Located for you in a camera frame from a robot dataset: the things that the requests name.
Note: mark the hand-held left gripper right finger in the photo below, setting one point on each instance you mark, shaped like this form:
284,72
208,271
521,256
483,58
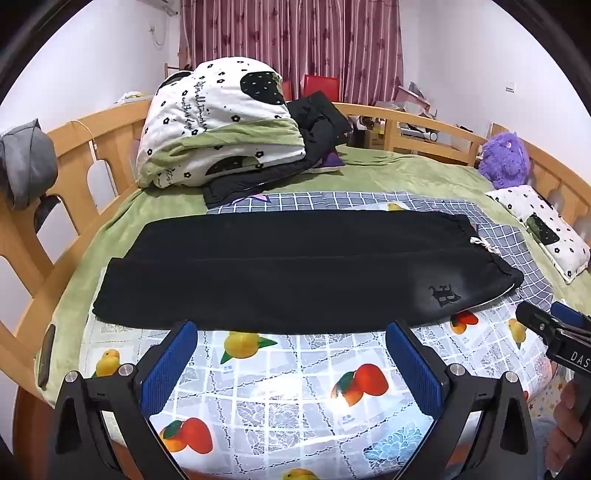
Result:
415,369

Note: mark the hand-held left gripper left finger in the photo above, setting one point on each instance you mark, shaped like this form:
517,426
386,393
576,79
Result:
168,369

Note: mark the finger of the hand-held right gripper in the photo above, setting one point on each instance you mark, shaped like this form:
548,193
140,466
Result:
540,321
570,316

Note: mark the black pants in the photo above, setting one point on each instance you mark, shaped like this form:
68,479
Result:
277,277

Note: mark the person's right hand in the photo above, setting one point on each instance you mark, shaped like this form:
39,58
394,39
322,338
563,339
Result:
561,415

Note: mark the star print cloth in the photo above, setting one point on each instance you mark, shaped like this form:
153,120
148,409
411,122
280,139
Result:
547,392

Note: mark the grey checked blanket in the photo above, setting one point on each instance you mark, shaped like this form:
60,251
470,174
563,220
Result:
517,249

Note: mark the white floral pillow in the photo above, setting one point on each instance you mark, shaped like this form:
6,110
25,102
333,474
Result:
521,203

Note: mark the fruit print sheet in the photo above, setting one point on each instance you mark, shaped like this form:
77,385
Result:
286,392

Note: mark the purple plush toy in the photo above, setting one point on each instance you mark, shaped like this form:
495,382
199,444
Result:
505,159

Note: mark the purple cloth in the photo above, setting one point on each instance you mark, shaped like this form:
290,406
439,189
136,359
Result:
331,160

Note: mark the cardboard box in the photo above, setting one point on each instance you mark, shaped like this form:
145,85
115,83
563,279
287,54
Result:
373,138

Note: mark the folded white floral quilt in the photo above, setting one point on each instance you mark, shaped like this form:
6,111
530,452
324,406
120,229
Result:
207,106

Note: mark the black jacket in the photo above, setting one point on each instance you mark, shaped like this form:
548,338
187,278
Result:
318,120

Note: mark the red chair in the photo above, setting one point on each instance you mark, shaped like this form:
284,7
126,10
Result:
321,87
287,91

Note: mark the pink striped curtain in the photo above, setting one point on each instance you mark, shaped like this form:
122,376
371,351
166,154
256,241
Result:
300,37

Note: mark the wooden bed frame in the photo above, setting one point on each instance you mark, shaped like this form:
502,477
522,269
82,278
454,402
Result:
115,124

